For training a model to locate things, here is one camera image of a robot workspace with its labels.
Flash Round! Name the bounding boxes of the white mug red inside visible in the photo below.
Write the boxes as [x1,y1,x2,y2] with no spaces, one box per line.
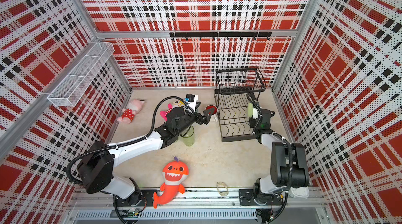
[205,105,218,122]

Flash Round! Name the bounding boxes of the orange shark plush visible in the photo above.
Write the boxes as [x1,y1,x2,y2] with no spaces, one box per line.
[153,157,189,209]

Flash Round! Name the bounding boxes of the pink plush yellow glasses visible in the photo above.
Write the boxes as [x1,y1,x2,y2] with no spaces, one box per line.
[160,100,185,121]

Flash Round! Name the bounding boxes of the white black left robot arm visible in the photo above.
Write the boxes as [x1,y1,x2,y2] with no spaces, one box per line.
[77,108,214,199]

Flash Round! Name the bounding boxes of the light green ceramic mug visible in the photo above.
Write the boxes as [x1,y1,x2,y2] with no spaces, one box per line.
[248,102,254,119]

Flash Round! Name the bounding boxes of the black wire dish rack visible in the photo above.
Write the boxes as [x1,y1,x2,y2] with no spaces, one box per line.
[215,68,265,142]

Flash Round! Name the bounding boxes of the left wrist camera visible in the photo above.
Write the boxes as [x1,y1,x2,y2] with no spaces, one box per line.
[185,94,201,112]

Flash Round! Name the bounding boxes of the white wire wall basket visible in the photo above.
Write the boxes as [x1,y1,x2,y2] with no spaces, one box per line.
[48,42,114,107]

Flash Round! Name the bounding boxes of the pink pig plush red dress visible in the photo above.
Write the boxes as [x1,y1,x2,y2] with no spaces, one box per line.
[116,100,145,124]

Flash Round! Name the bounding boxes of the tall green plastic cup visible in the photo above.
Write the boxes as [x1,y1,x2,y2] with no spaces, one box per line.
[180,126,195,147]

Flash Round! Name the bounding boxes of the rubber band loop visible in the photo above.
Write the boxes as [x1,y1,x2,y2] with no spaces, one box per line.
[216,182,229,197]

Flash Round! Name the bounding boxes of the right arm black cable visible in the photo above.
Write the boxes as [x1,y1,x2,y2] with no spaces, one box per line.
[246,93,296,224]

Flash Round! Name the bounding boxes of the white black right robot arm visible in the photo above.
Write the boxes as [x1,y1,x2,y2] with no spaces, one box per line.
[248,99,310,205]

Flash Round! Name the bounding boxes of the black wall hook rail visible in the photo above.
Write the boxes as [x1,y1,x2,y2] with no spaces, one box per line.
[169,31,272,40]

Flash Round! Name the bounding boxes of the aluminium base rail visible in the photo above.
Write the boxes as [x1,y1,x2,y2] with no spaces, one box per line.
[67,187,324,221]

